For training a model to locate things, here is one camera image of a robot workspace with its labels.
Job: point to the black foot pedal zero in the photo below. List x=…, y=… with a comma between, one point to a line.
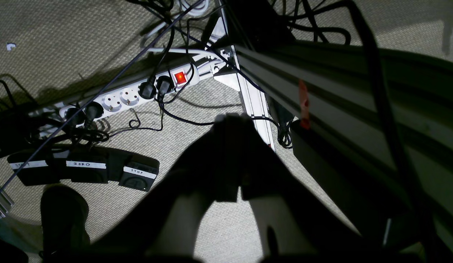
x=87, y=167

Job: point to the black foot pedal stop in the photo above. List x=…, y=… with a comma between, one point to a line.
x=139, y=172

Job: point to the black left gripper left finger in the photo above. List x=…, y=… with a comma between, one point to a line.
x=167, y=220

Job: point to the white power strip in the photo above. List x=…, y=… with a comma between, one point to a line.
x=138, y=92

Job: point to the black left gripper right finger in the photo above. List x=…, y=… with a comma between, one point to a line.
x=291, y=220

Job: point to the black foot pedal start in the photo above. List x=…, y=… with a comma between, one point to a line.
x=41, y=170

